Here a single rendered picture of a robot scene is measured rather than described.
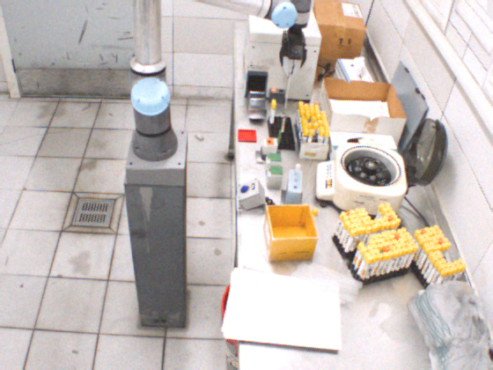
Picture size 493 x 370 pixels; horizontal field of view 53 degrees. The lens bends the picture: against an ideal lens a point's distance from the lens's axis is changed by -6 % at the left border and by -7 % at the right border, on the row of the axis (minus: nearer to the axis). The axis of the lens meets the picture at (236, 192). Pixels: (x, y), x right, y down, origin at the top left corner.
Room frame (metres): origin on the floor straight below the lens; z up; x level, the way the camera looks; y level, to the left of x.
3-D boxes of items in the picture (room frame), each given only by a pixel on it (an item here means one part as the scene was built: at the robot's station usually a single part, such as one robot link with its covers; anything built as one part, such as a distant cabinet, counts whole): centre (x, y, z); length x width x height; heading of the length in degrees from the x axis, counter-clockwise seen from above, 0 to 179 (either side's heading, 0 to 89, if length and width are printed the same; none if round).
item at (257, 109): (1.74, -0.04, 0.92); 0.21 x 0.07 x 0.05; 4
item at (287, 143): (1.57, -0.14, 0.93); 0.17 x 0.09 x 0.11; 5
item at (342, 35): (2.36, -0.41, 0.97); 0.31 x 0.23 x 0.18; 178
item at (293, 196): (1.21, -0.18, 0.92); 0.10 x 0.07 x 0.10; 176
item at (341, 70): (2.01, -0.47, 0.94); 0.22 x 0.12 x 0.13; 8
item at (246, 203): (1.20, -0.07, 0.92); 0.13 x 0.07 x 0.08; 94
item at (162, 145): (1.34, 0.28, 1.00); 0.15 x 0.15 x 0.10
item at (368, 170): (1.30, -0.42, 0.97); 0.15 x 0.15 x 0.07
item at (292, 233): (1.04, -0.16, 0.93); 0.13 x 0.13 x 0.10; 9
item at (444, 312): (0.78, -0.61, 0.97); 0.26 x 0.17 x 0.19; 18
